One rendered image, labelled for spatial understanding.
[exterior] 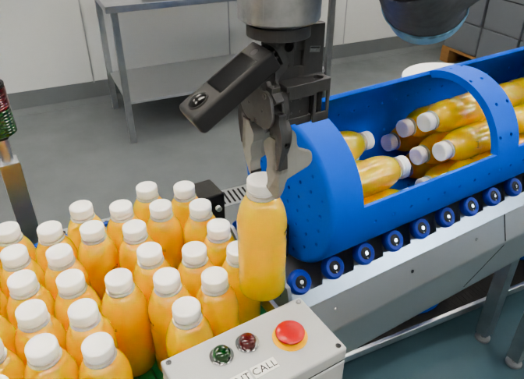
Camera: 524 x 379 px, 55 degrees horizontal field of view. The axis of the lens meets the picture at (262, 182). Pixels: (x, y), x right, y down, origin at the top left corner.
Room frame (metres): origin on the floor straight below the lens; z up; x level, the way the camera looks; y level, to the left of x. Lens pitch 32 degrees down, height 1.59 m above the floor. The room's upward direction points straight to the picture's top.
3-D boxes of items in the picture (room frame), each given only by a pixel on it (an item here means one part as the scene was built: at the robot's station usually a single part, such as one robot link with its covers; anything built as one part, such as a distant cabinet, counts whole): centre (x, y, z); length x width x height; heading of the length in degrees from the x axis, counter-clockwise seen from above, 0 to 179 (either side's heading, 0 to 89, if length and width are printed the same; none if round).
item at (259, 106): (0.56, -0.02, 1.39); 0.09 x 0.08 x 0.12; 121
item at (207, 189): (0.90, 0.13, 0.95); 0.10 x 0.07 x 0.10; 31
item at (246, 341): (0.41, 0.02, 1.11); 0.02 x 0.02 x 0.01
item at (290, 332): (0.42, -0.03, 1.11); 0.04 x 0.04 x 0.01
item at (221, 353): (0.39, 0.05, 1.11); 0.02 x 0.02 x 0.01
